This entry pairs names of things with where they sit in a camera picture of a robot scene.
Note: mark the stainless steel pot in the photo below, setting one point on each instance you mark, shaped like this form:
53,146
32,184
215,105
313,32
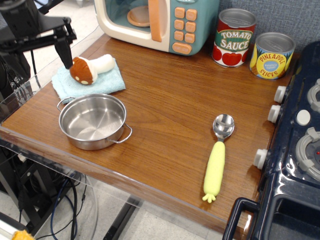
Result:
94,121

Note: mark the dark blue toy stove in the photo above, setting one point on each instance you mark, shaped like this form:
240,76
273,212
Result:
288,206

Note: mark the orange toy plate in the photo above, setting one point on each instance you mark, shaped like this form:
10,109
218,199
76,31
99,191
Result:
139,16

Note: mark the toy microwave oven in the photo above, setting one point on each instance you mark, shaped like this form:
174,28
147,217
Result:
176,26

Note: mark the pineapple slices can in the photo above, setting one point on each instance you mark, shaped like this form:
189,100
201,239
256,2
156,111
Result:
272,54

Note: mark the tomato sauce can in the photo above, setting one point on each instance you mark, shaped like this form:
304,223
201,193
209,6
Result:
234,32

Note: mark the black desk at left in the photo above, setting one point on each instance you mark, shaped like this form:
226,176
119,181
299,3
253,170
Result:
45,5

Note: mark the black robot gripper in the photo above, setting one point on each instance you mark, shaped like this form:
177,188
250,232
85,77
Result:
28,29

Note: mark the spoon with yellow handle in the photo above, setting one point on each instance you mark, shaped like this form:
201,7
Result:
223,126

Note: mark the plush brown mushroom toy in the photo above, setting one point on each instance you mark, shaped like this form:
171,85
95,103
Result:
86,71

